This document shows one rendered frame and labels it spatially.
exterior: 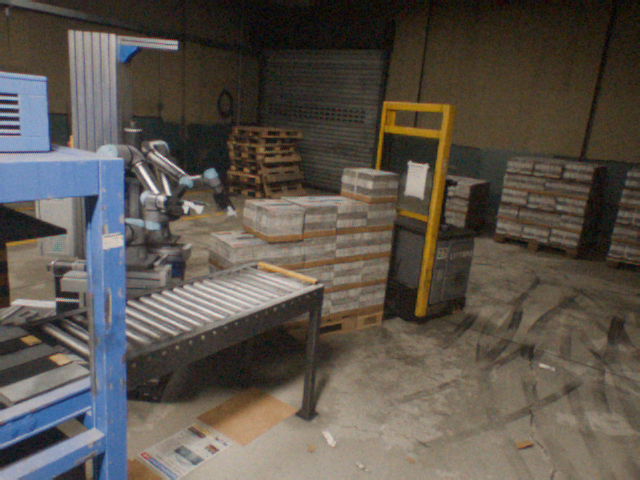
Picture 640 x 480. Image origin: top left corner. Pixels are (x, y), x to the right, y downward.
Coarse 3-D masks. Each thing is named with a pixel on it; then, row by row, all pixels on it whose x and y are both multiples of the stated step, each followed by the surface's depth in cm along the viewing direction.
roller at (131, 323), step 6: (126, 318) 218; (132, 318) 219; (126, 324) 216; (132, 324) 215; (138, 324) 214; (144, 324) 214; (138, 330) 212; (144, 330) 210; (150, 330) 209; (156, 330) 210; (150, 336) 207; (156, 336) 206; (162, 336) 205
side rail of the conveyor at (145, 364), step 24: (312, 288) 274; (240, 312) 234; (264, 312) 242; (288, 312) 258; (192, 336) 207; (216, 336) 219; (240, 336) 231; (144, 360) 190; (168, 360) 199; (192, 360) 210
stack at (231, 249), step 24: (216, 240) 353; (240, 240) 347; (288, 240) 358; (312, 240) 371; (336, 240) 385; (360, 240) 400; (240, 264) 340; (288, 264) 364; (336, 264) 391; (360, 264) 405; (336, 312) 404; (264, 336) 368; (288, 336) 383
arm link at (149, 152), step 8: (144, 144) 330; (152, 144) 333; (144, 152) 327; (152, 152) 327; (152, 160) 327; (160, 160) 326; (160, 168) 327; (168, 168) 324; (176, 168) 325; (176, 176) 323; (184, 176) 322; (192, 176) 326; (192, 184) 322
